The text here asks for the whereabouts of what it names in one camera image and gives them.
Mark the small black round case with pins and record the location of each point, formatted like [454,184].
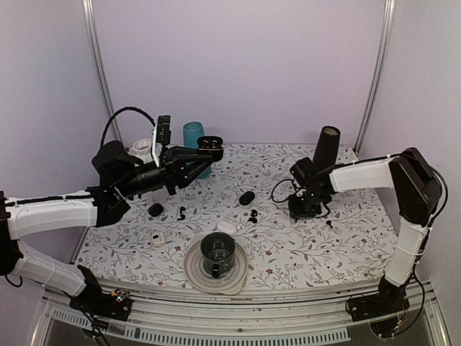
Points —
[155,210]

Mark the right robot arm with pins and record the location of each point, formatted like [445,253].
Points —
[412,191]

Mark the aluminium frame post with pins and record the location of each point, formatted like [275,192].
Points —
[96,54]
[382,51]

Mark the black oval earbud case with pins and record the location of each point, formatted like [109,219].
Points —
[246,198]

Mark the dark brown vase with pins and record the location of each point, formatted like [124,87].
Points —
[327,147]

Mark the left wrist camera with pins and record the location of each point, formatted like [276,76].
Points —
[160,137]

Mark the grey ceramic plate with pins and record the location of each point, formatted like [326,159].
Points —
[229,285]

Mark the black case with gold line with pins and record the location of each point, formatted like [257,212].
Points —
[211,145]

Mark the left aluminium frame post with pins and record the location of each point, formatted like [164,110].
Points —
[96,54]

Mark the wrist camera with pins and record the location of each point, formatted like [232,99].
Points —
[160,137]
[303,170]

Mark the white ribbed vase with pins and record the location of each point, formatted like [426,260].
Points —
[142,150]

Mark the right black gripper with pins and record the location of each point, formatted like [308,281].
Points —
[295,213]

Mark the dark glass mug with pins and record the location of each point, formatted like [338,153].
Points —
[218,252]

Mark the teal vase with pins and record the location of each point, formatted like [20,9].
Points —
[191,132]

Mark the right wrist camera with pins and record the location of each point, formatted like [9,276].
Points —
[303,170]

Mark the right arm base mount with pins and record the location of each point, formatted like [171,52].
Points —
[363,307]

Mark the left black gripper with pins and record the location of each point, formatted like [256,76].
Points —
[176,171]

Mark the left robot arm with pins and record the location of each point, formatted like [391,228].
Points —
[122,177]

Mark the right aluminium frame post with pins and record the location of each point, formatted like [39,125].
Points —
[382,51]

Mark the cream earbud case left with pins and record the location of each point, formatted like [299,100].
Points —
[158,238]

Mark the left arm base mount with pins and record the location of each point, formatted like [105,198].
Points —
[114,305]

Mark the black stem earbud pair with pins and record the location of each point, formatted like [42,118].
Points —
[181,215]

